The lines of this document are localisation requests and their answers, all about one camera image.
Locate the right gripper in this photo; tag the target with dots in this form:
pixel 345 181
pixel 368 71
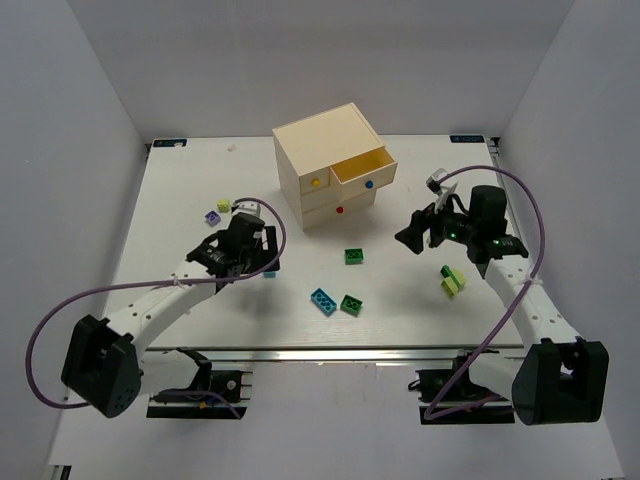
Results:
pixel 427 225

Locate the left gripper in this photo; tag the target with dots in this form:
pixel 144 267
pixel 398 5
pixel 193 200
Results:
pixel 270 245

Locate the long teal lego brick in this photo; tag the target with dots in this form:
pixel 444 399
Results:
pixel 323 302

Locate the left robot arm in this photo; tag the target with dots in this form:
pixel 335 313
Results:
pixel 108 363

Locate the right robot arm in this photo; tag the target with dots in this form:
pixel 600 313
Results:
pixel 562 377

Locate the green and lime lego stack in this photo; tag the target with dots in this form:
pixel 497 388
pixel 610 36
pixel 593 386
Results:
pixel 453 280

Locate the purple lego brick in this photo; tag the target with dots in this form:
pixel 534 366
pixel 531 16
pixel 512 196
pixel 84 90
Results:
pixel 212 218

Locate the lime lego brick left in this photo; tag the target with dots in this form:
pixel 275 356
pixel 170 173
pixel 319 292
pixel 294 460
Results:
pixel 224 206

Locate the green lego brick near cabinet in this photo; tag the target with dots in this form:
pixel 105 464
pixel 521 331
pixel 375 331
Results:
pixel 353 256

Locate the green lego brick front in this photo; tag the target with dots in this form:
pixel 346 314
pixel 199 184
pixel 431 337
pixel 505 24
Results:
pixel 351 305

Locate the cream drawer, yellow knob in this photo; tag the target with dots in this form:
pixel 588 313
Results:
pixel 314 181

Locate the cream drawer cabinet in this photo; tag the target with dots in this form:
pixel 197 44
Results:
pixel 317 142

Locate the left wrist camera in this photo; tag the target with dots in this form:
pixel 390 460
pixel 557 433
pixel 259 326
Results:
pixel 246 207

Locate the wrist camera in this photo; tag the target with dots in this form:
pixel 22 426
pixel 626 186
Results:
pixel 246 207
pixel 435 183

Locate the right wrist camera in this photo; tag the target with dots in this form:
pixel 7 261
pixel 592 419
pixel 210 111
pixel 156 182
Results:
pixel 435 183

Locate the aluminium table rail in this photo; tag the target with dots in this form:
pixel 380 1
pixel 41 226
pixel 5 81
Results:
pixel 401 354

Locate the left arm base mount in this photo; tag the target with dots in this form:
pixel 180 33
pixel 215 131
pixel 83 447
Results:
pixel 183 383

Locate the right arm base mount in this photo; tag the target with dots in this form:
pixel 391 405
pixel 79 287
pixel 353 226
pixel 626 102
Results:
pixel 428 383

